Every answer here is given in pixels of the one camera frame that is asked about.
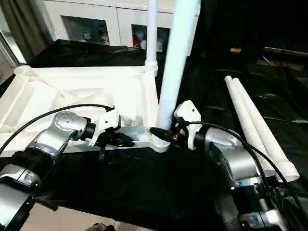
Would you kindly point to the black table mat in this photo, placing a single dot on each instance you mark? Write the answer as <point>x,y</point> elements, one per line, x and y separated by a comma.
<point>144,187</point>

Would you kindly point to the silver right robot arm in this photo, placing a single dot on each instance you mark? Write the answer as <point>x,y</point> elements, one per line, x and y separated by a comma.
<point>236,163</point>

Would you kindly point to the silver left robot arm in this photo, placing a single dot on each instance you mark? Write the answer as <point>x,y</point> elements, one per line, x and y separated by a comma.
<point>48,139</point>

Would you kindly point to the grey curtain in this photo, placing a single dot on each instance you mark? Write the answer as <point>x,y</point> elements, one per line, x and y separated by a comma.
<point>21,29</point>

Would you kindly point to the small yellow label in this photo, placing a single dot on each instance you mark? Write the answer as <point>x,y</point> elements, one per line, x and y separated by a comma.
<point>236,50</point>

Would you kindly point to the white plastic table top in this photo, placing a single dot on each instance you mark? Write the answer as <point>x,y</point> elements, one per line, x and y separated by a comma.
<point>72,91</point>

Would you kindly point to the black left robot foot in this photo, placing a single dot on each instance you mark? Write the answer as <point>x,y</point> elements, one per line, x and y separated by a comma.
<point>103,227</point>

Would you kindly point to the white plastic table leg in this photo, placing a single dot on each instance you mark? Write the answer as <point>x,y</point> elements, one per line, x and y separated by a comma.
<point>248,125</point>
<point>269,134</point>
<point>175,62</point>
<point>151,33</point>

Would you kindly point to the white glass door cabinet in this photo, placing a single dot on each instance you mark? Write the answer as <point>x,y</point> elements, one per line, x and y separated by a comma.
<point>106,21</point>

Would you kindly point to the black metal table frame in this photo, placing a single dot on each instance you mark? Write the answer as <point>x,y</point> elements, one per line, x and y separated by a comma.
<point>45,207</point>

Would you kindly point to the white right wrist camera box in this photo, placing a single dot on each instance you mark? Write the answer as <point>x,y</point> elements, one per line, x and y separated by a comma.
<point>187,113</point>

